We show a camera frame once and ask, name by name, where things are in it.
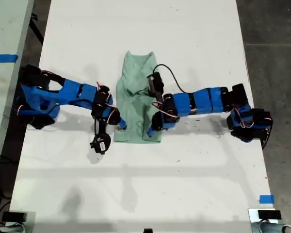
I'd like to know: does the long blue tape strip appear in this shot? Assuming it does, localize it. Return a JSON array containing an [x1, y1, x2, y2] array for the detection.
[[0, 54, 19, 63]]

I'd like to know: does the black strap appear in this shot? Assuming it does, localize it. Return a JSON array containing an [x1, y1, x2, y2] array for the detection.
[[30, 13, 45, 46]]

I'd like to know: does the pale green T-shirt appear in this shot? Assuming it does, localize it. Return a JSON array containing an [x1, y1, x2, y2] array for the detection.
[[113, 50, 162, 144]]

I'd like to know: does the small black box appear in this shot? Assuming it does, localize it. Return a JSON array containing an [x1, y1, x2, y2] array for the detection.
[[258, 210, 282, 220], [1, 211, 27, 222]]

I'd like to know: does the grey tube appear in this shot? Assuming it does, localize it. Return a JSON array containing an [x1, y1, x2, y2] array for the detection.
[[251, 221, 291, 233], [0, 223, 25, 233]]

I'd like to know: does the gripper's black camera box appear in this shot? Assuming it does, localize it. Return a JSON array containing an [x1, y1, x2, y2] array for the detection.
[[146, 72, 164, 97], [89, 133, 112, 155]]

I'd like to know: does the pale grey side table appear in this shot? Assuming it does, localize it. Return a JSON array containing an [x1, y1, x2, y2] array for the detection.
[[0, 0, 35, 187]]

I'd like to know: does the square blue tape patch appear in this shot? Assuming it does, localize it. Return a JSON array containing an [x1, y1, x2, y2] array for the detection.
[[259, 195, 275, 204]]

